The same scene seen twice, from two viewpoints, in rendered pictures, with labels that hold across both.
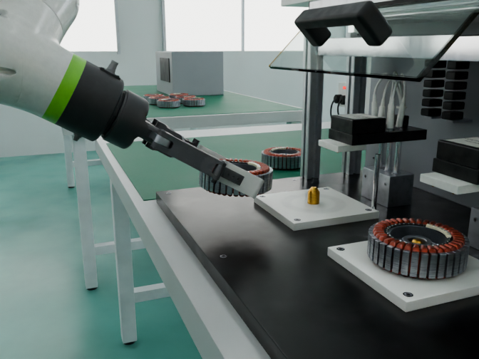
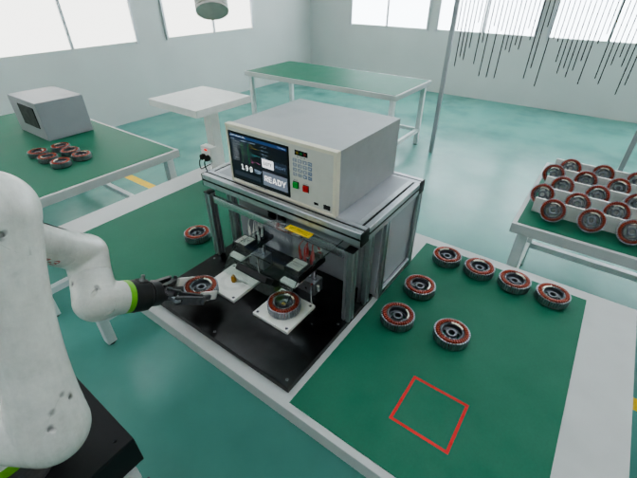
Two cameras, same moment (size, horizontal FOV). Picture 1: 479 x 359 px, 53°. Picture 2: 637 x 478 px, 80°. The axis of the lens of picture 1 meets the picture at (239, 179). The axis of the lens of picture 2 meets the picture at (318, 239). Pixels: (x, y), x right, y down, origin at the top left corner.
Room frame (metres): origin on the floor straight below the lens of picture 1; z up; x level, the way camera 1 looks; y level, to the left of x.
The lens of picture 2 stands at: (-0.31, 0.19, 1.70)
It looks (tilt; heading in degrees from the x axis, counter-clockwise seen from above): 34 degrees down; 327
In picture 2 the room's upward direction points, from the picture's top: straight up
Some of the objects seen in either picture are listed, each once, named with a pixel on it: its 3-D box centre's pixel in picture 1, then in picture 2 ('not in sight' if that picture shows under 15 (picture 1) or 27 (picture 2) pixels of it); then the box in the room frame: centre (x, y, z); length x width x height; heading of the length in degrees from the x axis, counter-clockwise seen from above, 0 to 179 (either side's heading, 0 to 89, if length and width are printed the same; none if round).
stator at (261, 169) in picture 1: (235, 176); (201, 288); (0.72, 0.01, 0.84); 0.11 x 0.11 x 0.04
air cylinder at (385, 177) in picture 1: (386, 184); not in sight; (0.81, -0.26, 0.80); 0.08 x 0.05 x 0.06; 21
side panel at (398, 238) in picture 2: not in sight; (396, 243); (0.49, -0.66, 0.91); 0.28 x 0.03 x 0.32; 111
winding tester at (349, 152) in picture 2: not in sight; (315, 149); (0.75, -0.47, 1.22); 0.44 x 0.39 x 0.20; 21
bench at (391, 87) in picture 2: not in sight; (333, 107); (3.68, -2.57, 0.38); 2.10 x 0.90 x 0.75; 21
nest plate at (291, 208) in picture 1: (313, 206); (234, 282); (0.76, -0.12, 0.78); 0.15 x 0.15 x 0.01; 21
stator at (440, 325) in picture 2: not in sight; (451, 334); (0.16, -0.61, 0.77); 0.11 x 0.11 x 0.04
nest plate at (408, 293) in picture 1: (414, 265); (283, 309); (0.53, -0.21, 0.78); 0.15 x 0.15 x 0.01; 21
